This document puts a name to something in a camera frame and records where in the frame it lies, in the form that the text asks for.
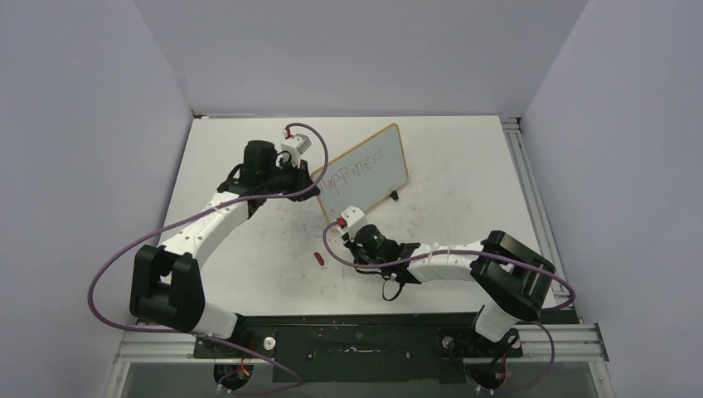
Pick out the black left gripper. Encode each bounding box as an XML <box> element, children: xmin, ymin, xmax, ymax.
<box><xmin>262</xmin><ymin>157</ymin><xmax>319</xmax><ymax>202</ymax></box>

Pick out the red marker cap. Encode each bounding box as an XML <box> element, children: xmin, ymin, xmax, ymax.
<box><xmin>313</xmin><ymin>252</ymin><xmax>325</xmax><ymax>266</ymax></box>

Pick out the yellow framed whiteboard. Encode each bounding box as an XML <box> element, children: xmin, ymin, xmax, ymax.
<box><xmin>318</xmin><ymin>124</ymin><xmax>409</xmax><ymax>222</ymax></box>

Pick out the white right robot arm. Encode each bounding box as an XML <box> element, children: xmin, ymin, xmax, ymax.
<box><xmin>342</xmin><ymin>224</ymin><xmax>555</xmax><ymax>355</ymax></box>

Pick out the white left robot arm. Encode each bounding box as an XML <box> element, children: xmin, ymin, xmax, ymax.
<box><xmin>129</xmin><ymin>134</ymin><xmax>320</xmax><ymax>357</ymax></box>

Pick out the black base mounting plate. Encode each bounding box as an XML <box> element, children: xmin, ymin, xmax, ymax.
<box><xmin>193</xmin><ymin>313</ymin><xmax>529</xmax><ymax>384</ymax></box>

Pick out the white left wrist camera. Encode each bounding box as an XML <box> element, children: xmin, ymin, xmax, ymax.
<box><xmin>280</xmin><ymin>133</ymin><xmax>311</xmax><ymax>167</ymax></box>

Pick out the aluminium rail right side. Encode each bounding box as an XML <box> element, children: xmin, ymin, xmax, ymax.
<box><xmin>500</xmin><ymin>117</ymin><xmax>566</xmax><ymax>280</ymax></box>

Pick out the aluminium rail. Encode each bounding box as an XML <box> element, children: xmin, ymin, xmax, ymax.
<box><xmin>500</xmin><ymin>117</ymin><xmax>566</xmax><ymax>280</ymax></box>
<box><xmin>114</xmin><ymin>324</ymin><xmax>608</xmax><ymax>364</ymax></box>

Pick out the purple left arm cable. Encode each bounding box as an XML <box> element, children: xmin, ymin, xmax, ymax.
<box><xmin>87</xmin><ymin>122</ymin><xmax>331</xmax><ymax>398</ymax></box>

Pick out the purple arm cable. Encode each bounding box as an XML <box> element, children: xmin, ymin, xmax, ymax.
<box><xmin>322</xmin><ymin>219</ymin><xmax>578</xmax><ymax>396</ymax></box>
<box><xmin>87</xmin><ymin>122</ymin><xmax>331</xmax><ymax>398</ymax></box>

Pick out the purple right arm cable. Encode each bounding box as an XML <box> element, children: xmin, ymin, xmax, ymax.
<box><xmin>322</xmin><ymin>219</ymin><xmax>578</xmax><ymax>396</ymax></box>

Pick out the aluminium rail front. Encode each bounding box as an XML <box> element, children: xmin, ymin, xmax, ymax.
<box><xmin>114</xmin><ymin>324</ymin><xmax>608</xmax><ymax>364</ymax></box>

